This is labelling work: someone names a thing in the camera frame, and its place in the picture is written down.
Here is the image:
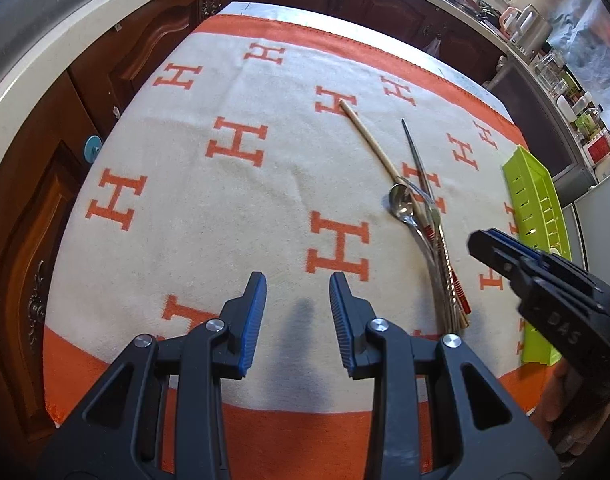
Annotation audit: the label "person's right hand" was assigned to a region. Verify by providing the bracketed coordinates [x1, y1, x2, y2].
[532, 359, 587, 442]

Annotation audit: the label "white electric kettle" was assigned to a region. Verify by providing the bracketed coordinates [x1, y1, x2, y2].
[499, 4, 537, 44]

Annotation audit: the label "dark side cabinet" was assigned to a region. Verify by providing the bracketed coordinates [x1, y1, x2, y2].
[485, 52, 597, 192]

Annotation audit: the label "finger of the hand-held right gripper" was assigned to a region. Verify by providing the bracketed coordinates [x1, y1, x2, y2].
[466, 227, 552, 289]

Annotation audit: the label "bamboo chopstick with red pattern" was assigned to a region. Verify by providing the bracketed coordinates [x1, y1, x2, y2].
[339, 99, 472, 317]

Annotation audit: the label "dark wooden kitchen cabinets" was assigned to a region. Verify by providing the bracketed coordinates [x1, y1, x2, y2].
[0, 0, 511, 443]

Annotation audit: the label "green plastic utensil tray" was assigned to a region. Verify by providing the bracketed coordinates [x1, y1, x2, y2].
[502, 145, 572, 367]

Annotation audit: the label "cluttered kitchen shelf goods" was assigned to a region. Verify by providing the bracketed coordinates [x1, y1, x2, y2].
[435, 0, 610, 171]

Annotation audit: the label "steel spoon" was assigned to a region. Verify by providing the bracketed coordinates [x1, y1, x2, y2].
[387, 183, 461, 336]

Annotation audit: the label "twisted metal chopstick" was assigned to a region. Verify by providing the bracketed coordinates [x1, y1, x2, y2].
[401, 119, 471, 332]

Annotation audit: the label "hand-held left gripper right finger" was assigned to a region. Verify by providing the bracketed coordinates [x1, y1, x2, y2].
[330, 271, 562, 480]

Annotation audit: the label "orange and white printed blanket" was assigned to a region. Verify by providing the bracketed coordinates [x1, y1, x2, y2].
[42, 12, 566, 480]

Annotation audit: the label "white refrigerator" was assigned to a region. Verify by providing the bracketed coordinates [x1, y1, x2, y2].
[571, 160, 610, 286]

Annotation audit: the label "beige kitchen countertop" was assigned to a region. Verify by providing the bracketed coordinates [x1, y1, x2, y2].
[0, 0, 256, 191]

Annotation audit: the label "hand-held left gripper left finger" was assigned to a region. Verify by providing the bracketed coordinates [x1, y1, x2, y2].
[37, 271, 268, 480]

